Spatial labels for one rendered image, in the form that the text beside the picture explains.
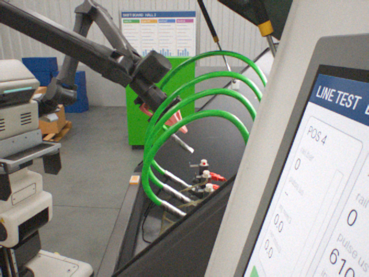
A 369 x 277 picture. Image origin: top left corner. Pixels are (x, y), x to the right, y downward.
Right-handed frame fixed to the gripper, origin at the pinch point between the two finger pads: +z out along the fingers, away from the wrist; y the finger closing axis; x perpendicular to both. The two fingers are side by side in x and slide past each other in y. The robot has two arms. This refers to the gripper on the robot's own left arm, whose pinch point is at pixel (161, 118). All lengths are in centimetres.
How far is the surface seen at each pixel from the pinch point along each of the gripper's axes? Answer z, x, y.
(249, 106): 19.8, -30.7, -9.4
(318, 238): 45, -43, -45
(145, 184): 25.1, -9.4, -26.8
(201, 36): -382, 160, 485
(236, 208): 39, -28, -29
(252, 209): 40, -32, -33
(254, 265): 46, -32, -38
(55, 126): -225, 310, 154
